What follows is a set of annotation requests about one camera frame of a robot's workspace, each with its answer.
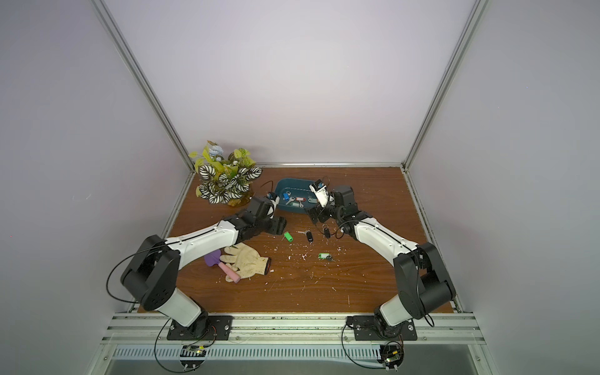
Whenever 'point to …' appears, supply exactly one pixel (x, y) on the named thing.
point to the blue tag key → (286, 196)
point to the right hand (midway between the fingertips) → (316, 196)
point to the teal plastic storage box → (296, 195)
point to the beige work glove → (245, 262)
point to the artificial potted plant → (225, 179)
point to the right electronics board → (391, 355)
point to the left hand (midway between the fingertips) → (281, 219)
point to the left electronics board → (192, 351)
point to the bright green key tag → (288, 237)
